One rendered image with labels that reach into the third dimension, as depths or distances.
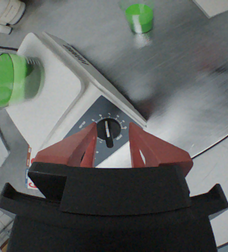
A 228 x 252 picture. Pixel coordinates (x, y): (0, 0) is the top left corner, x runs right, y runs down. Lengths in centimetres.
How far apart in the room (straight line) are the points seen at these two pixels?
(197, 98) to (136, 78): 10
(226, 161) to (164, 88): 18
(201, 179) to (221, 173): 4
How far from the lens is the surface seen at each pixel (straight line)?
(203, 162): 25
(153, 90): 20
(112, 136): 17
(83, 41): 24
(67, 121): 16
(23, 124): 19
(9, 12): 40
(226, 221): 46
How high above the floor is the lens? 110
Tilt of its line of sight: 68 degrees down
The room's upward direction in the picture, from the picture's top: 135 degrees counter-clockwise
